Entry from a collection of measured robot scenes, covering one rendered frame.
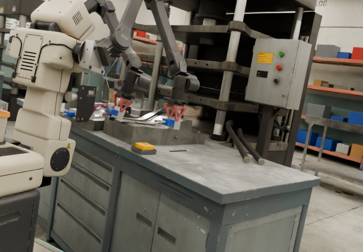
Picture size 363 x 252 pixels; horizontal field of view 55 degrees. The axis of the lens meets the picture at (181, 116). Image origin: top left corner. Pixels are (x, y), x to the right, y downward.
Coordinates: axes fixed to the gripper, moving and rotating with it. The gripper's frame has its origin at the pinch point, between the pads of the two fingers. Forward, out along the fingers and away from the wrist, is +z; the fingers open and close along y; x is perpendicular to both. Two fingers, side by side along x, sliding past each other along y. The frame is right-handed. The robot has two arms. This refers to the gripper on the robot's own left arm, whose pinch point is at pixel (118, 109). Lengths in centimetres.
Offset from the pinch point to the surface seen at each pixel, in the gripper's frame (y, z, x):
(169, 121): -30.0, -6.5, -7.0
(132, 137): -19.7, 7.3, 0.9
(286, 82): -33, -46, -79
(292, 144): -11, -10, -160
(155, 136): -19.4, 4.6, -12.2
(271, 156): -13, 4, -134
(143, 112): 22.3, 2.8, -33.9
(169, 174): -56, 8, 7
